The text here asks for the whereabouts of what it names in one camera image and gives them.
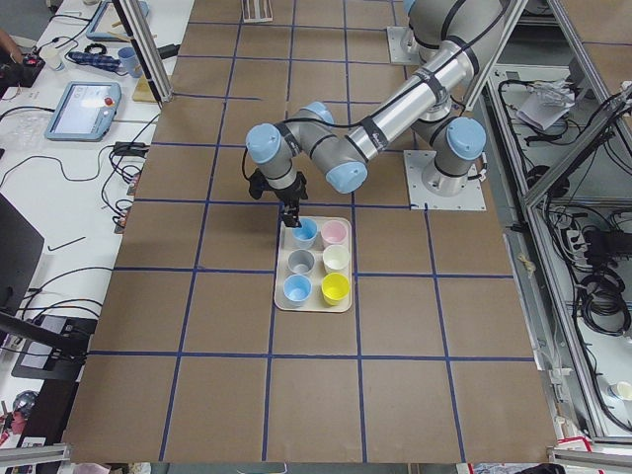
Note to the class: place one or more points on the wrist black camera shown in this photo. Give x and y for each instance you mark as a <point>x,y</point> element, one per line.
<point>258,184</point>

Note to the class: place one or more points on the aluminium frame post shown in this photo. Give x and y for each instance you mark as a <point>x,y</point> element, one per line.
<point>141,39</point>

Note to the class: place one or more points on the white paper cup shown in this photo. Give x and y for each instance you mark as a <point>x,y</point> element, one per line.
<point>52,58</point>

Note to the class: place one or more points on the pink plastic cup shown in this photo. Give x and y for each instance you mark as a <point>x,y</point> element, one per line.
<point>334,232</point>

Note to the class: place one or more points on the black allen key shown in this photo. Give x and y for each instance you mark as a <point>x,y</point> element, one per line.
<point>65,244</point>

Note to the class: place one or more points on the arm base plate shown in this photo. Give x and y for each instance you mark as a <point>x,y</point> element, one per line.
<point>429,189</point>
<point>403,48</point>

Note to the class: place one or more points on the black power adapter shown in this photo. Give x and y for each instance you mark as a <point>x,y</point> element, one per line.
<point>130,149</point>

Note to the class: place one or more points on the person forearm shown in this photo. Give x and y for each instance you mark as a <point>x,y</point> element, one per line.
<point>10,52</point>

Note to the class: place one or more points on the yellow plastic cup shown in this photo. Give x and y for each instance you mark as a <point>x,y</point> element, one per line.
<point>335,288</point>

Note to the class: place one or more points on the near blue teach pendant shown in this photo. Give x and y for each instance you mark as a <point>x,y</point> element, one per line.
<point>85,112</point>

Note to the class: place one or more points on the blue checkered cloth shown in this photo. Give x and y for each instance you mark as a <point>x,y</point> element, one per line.
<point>99,61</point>

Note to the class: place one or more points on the pale blue plastic cup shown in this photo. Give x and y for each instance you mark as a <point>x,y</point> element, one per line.
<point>305,234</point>

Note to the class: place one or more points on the white plastic cup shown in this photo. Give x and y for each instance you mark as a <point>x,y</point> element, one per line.
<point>336,259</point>

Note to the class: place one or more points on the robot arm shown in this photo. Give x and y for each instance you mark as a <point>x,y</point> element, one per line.
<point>455,41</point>

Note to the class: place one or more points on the blue teach pendant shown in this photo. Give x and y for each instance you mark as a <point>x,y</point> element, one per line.
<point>105,24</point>
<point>85,112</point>

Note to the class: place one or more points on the wooden mug tree stand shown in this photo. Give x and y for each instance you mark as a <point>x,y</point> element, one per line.
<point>141,92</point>

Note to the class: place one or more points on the blue cup on desk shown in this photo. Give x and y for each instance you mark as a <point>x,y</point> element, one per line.
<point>130,62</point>

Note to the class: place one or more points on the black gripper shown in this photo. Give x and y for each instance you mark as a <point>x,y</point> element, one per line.
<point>292,194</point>

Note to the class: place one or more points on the black monitor stand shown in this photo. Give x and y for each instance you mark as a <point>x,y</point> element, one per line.
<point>55,345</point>

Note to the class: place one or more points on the cream plastic tray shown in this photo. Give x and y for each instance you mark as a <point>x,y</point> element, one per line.
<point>314,268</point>

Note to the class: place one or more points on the grey plastic cup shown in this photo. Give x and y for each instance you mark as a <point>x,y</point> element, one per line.
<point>301,262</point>

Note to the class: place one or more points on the light blue plastic cup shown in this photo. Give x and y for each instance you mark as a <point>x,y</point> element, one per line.
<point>296,290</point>

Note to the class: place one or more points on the far blue teach pendant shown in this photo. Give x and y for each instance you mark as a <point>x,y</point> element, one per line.
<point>105,24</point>

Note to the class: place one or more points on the crumpled white paper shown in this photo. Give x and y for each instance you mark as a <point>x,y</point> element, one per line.
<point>547,102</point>

